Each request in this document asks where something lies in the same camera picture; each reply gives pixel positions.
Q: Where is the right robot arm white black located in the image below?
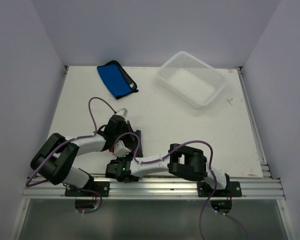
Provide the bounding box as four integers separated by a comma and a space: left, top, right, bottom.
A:
105, 143, 231, 197

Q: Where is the aluminium mounting rail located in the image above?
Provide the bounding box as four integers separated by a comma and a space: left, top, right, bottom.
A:
22, 175, 285, 200

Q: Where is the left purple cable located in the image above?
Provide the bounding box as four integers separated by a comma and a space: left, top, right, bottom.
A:
26, 96, 118, 215

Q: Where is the right wrist camera red cap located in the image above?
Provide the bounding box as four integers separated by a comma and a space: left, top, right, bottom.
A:
109, 140, 131, 158

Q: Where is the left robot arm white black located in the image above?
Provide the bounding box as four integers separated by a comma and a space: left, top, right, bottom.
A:
26, 114, 132, 197

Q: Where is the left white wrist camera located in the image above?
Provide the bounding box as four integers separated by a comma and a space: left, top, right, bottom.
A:
115, 108, 129, 118

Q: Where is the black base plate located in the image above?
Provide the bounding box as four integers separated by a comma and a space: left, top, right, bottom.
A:
197, 181, 243, 198
64, 181, 110, 197

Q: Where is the purple and black towel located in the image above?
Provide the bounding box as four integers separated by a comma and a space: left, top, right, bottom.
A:
126, 130, 144, 158

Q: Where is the white plastic mesh basket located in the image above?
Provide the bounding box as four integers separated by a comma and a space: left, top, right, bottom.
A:
156, 51, 228, 109

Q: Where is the blue and black towel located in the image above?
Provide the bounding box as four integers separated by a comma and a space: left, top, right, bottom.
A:
96, 60, 139, 100

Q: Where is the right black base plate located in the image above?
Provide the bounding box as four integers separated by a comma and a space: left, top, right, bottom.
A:
197, 181, 243, 198

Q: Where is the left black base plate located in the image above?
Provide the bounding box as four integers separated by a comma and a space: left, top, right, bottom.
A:
64, 181, 110, 197

